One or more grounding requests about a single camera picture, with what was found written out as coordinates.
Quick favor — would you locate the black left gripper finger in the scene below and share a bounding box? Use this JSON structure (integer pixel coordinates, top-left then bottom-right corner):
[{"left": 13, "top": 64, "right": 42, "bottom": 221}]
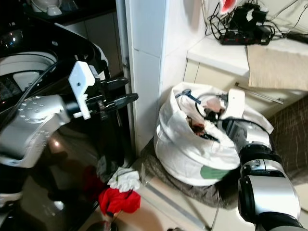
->
[
  {"left": 109, "top": 93, "right": 139, "bottom": 109},
  {"left": 105, "top": 77, "right": 130, "bottom": 91}
]

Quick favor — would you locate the black top-load washing machine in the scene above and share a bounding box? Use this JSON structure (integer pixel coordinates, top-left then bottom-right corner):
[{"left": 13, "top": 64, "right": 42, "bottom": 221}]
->
[{"left": 0, "top": 22, "right": 128, "bottom": 193}]

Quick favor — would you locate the brown patterned garment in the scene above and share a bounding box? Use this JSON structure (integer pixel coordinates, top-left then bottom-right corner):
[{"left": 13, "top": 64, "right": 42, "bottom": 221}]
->
[{"left": 187, "top": 107, "right": 222, "bottom": 142}]

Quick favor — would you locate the metal towel bar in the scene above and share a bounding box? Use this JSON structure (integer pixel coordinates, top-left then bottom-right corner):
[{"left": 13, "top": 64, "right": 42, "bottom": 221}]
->
[{"left": 234, "top": 82, "right": 284, "bottom": 105}]

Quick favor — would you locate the white fabric laundry bag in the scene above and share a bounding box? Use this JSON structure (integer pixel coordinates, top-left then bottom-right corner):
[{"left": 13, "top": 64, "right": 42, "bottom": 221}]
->
[{"left": 154, "top": 81, "right": 275, "bottom": 187}]

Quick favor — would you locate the white counter cabinet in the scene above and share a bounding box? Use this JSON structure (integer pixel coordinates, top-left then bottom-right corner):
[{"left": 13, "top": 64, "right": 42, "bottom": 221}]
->
[{"left": 180, "top": 36, "right": 308, "bottom": 118}]

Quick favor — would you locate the beige hanging towel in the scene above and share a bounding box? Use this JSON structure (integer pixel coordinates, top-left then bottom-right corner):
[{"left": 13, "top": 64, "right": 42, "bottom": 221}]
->
[{"left": 246, "top": 44, "right": 308, "bottom": 92}]

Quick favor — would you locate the white crumpled cloth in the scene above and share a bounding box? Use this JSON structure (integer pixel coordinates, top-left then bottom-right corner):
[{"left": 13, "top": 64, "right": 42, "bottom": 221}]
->
[{"left": 107, "top": 167, "right": 141, "bottom": 192}]

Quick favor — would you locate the black power strip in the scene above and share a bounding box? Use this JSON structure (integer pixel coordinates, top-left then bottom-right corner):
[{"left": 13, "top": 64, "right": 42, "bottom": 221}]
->
[{"left": 220, "top": 30, "right": 273, "bottom": 46}]

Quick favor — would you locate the red cloth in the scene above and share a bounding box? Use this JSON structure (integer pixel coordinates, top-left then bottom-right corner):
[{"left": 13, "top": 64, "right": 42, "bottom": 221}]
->
[{"left": 97, "top": 188, "right": 136, "bottom": 217}]

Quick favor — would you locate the black charger block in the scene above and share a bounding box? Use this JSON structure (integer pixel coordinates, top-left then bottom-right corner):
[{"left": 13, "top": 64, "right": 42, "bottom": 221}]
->
[{"left": 230, "top": 3, "right": 269, "bottom": 33}]

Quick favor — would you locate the white small appliance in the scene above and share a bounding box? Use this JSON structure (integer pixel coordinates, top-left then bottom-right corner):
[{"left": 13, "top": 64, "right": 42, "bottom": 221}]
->
[{"left": 29, "top": 0, "right": 74, "bottom": 14}]

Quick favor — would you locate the red and white item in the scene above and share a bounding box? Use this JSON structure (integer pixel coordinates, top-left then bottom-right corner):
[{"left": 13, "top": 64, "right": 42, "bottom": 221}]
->
[{"left": 218, "top": 0, "right": 240, "bottom": 14}]

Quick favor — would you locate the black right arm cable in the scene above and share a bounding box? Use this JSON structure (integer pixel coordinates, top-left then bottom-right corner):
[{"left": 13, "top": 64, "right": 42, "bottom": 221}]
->
[{"left": 195, "top": 92, "right": 228, "bottom": 112}]

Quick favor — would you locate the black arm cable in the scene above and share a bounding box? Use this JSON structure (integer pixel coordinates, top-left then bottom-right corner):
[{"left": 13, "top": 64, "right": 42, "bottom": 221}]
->
[
  {"left": 195, "top": 92, "right": 228, "bottom": 112},
  {"left": 5, "top": 59, "right": 77, "bottom": 116}
]

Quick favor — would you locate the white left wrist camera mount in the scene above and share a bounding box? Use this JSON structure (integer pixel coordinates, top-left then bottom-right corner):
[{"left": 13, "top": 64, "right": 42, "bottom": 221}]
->
[{"left": 68, "top": 61, "right": 96, "bottom": 120}]

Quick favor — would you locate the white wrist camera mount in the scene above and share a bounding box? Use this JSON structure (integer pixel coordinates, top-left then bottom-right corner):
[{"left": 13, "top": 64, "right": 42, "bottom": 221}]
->
[
  {"left": 68, "top": 61, "right": 96, "bottom": 120},
  {"left": 225, "top": 88, "right": 246, "bottom": 120}
]

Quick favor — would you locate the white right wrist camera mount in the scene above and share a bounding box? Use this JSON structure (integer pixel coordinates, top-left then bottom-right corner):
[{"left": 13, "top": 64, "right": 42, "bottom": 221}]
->
[{"left": 225, "top": 88, "right": 246, "bottom": 120}]

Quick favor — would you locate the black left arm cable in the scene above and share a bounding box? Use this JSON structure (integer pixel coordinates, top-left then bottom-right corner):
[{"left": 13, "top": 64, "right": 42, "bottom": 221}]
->
[{"left": 5, "top": 59, "right": 77, "bottom": 116}]

